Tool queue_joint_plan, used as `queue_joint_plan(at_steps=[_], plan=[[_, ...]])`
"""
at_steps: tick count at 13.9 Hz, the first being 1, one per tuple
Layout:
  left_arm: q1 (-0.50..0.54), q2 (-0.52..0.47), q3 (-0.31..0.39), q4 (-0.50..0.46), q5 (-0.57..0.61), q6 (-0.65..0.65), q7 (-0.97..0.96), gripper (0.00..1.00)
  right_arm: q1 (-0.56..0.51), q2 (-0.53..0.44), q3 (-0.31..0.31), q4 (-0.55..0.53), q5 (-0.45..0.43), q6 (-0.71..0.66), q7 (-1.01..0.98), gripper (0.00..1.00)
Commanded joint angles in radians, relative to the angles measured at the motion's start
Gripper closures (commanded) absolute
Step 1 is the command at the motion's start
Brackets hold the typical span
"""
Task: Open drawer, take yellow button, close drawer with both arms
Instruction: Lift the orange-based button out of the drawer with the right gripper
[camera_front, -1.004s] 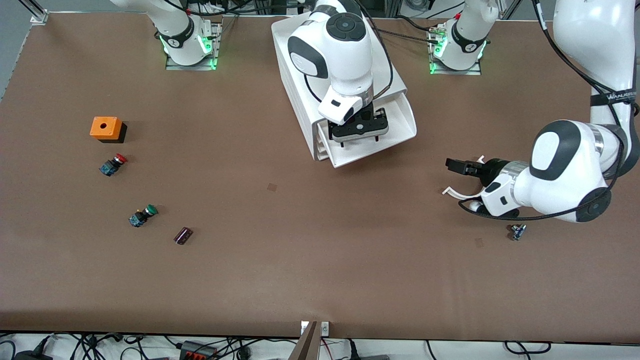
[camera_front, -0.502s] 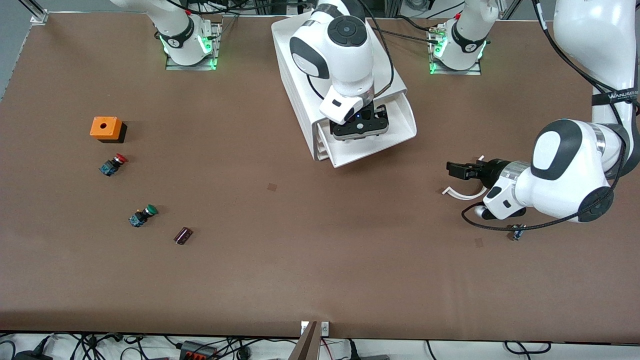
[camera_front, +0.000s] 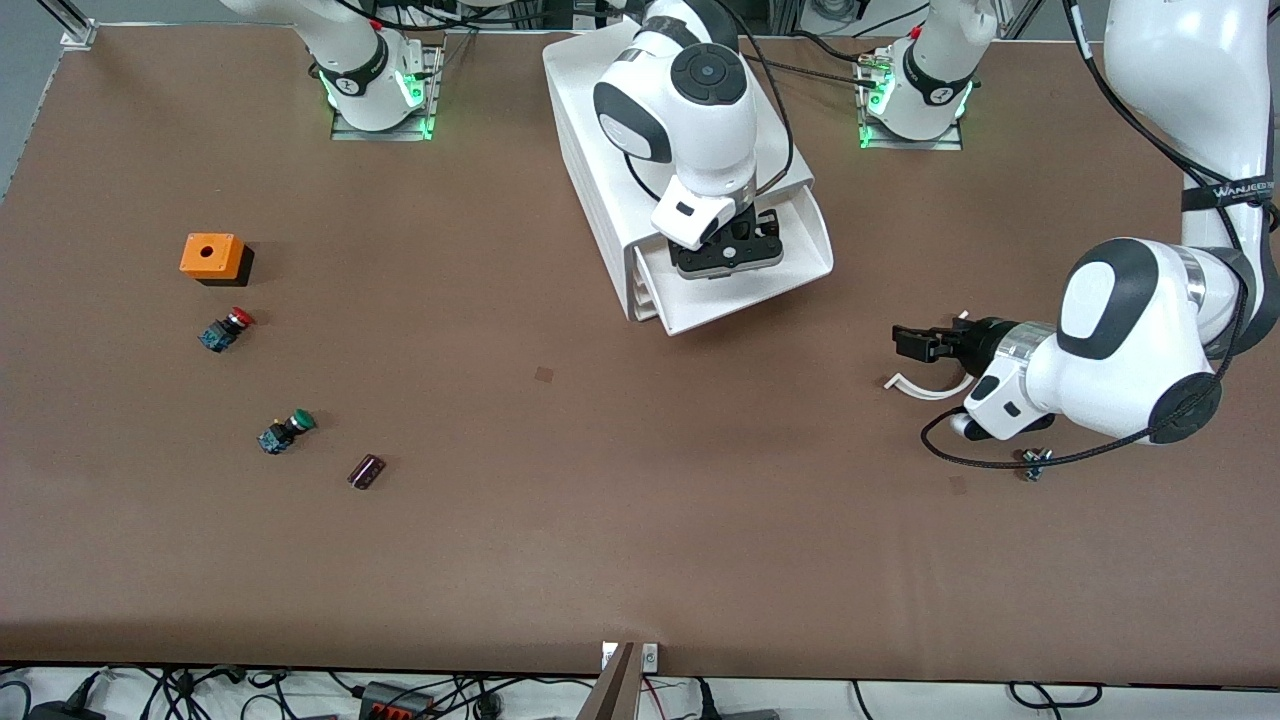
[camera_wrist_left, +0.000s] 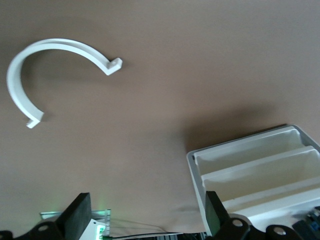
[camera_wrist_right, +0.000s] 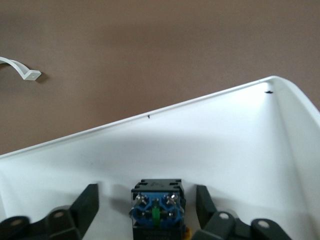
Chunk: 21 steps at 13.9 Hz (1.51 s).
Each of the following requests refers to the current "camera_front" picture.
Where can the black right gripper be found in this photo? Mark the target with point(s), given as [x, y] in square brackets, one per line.
[767, 225]

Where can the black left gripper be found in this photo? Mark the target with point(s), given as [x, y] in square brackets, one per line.
[975, 342]

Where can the white plastic drawer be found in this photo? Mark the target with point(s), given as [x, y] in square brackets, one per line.
[645, 303]
[642, 285]
[648, 315]
[790, 270]

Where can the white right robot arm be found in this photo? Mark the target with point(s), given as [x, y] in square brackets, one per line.
[700, 120]

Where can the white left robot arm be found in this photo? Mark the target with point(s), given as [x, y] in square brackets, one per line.
[1120, 340]

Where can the white drawer cabinet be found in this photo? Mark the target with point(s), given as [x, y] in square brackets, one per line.
[600, 150]

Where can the green push button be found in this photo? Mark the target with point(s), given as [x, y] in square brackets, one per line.
[285, 432]

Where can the red push button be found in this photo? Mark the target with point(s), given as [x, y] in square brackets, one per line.
[225, 330]

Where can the orange button box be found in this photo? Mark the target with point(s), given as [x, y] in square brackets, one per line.
[210, 255]

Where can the white curved plastic strip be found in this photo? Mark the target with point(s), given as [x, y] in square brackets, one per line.
[925, 390]

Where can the small blue electronic component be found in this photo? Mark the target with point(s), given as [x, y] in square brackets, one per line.
[1035, 464]

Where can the dark maroon capacitor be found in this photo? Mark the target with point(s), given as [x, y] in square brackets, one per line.
[366, 472]

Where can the orange black power strip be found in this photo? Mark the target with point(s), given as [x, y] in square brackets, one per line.
[398, 700]

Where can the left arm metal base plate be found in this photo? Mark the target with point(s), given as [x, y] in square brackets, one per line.
[950, 143]

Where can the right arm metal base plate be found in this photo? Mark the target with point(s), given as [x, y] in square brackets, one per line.
[425, 100]

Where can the grey angled post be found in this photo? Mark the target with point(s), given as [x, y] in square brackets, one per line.
[612, 690]

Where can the aluminium frame extrusion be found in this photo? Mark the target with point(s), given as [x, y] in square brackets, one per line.
[70, 25]

